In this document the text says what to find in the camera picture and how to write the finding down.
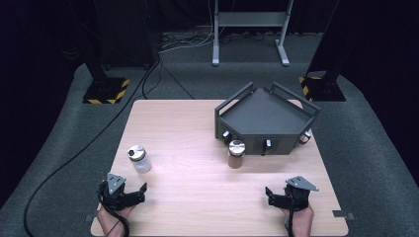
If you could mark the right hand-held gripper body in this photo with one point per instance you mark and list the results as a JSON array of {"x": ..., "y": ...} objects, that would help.
[{"x": 298, "y": 196}]

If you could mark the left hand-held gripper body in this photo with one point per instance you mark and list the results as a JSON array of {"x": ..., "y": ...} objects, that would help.
[{"x": 115, "y": 197}]

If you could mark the clear jar with white powder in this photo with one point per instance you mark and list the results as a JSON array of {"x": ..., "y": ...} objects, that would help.
[{"x": 141, "y": 161}]

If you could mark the clear jar with brown powder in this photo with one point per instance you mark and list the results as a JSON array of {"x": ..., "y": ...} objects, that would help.
[{"x": 236, "y": 154}]

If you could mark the dark grey divided tray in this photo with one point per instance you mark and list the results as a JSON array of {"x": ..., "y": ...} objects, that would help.
[{"x": 263, "y": 115}]

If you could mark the person's left hand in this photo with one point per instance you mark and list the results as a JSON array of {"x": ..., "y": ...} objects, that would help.
[{"x": 107, "y": 220}]

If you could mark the person's right hand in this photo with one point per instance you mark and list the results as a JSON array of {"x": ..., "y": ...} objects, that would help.
[{"x": 303, "y": 220}]

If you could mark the grey tape strip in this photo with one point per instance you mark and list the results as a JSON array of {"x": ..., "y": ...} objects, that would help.
[
  {"x": 342, "y": 214},
  {"x": 89, "y": 218}
]

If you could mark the black stand with striped base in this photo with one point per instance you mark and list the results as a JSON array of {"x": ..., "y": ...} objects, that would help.
[
  {"x": 105, "y": 90},
  {"x": 324, "y": 89}
]

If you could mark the grey metal stand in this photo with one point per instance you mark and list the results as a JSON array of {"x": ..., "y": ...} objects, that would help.
[{"x": 250, "y": 19}]

